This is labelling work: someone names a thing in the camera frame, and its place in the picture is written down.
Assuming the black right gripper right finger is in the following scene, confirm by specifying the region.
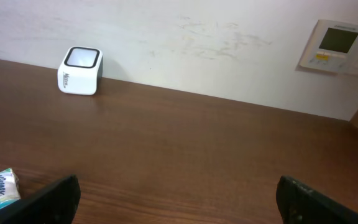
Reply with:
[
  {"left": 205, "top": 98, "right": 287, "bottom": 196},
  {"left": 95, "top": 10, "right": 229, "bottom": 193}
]
[{"left": 276, "top": 175, "right": 358, "bottom": 224}]

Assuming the white barcode scanner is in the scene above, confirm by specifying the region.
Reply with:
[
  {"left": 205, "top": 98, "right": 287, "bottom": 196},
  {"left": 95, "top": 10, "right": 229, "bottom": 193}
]
[{"left": 57, "top": 46, "right": 103, "bottom": 95}]

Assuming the beige wall control panel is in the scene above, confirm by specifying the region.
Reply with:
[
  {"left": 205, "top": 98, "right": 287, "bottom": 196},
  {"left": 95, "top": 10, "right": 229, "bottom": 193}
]
[{"left": 299, "top": 19, "right": 358, "bottom": 76}]

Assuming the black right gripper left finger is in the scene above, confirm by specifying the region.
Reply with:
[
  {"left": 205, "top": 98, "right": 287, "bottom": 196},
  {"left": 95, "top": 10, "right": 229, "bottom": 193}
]
[{"left": 0, "top": 175, "right": 81, "bottom": 224}]

